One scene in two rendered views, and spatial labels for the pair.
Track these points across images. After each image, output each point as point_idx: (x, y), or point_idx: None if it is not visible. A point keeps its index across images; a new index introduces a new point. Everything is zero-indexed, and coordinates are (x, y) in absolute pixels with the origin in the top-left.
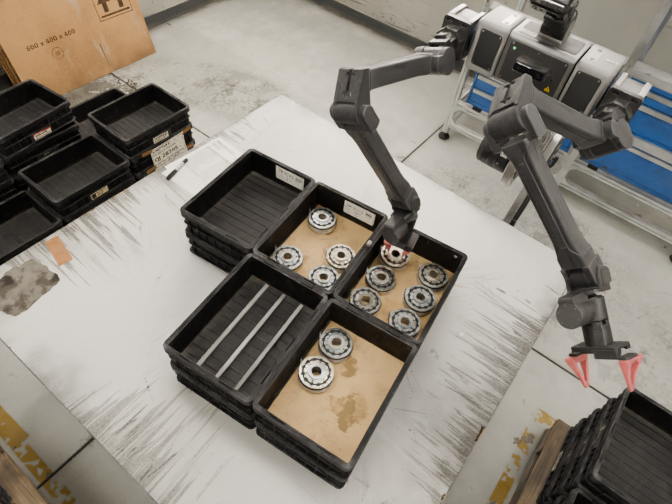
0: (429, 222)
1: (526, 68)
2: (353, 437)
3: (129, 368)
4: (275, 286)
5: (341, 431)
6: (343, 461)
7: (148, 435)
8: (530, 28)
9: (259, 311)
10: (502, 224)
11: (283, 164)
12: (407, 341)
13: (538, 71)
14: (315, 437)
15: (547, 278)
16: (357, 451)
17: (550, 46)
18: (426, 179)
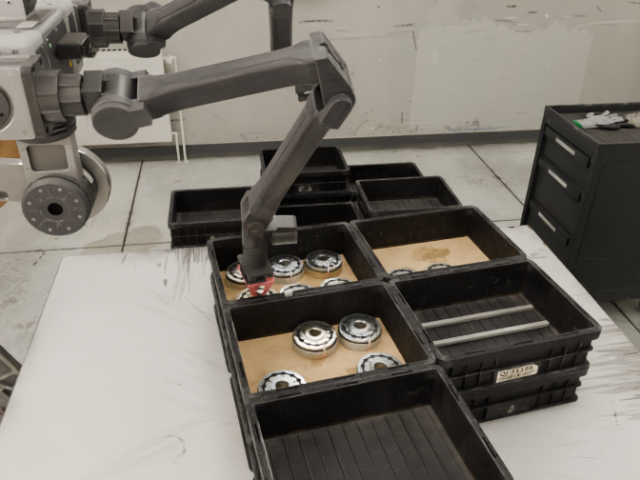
0: (111, 374)
1: (85, 43)
2: (443, 244)
3: (636, 446)
4: None
5: (450, 250)
6: (474, 209)
7: (623, 376)
8: (10, 25)
9: (457, 351)
10: (46, 321)
11: (263, 462)
12: (353, 226)
13: (86, 36)
14: (473, 256)
15: (110, 265)
16: (460, 208)
17: (48, 16)
18: (5, 429)
